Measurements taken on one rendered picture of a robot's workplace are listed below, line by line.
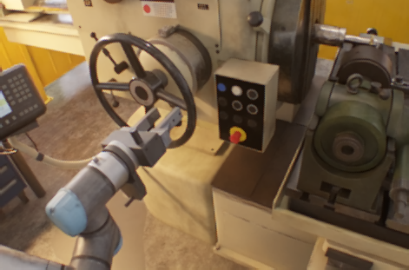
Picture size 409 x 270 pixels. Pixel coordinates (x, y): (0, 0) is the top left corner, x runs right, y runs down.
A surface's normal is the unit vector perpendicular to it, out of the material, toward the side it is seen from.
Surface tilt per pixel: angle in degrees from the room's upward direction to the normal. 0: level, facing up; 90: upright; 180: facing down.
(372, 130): 90
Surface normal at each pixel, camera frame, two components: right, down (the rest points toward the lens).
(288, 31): -0.49, 0.26
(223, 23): -0.49, 0.57
